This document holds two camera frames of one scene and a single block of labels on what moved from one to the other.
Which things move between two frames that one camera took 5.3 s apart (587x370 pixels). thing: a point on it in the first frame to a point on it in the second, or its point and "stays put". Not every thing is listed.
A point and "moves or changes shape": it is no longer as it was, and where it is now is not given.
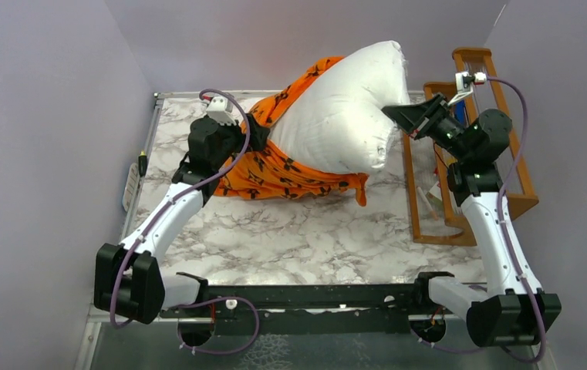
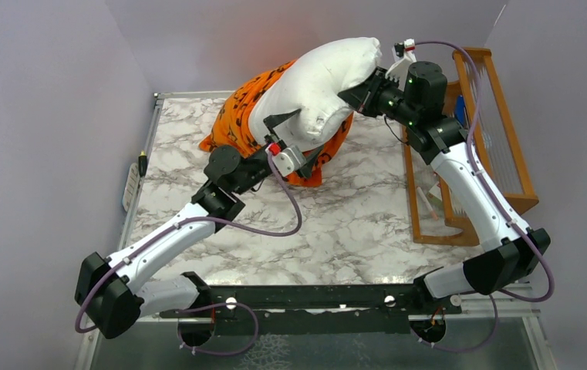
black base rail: [370, 309] stays put
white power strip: [131, 184] stays put
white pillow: [335, 121] moves or changes shape
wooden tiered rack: [464, 135] stays put
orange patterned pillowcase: [274, 173] to [231, 126]
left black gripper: [258, 134] to [274, 121]
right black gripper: [419, 119] to [362, 96]
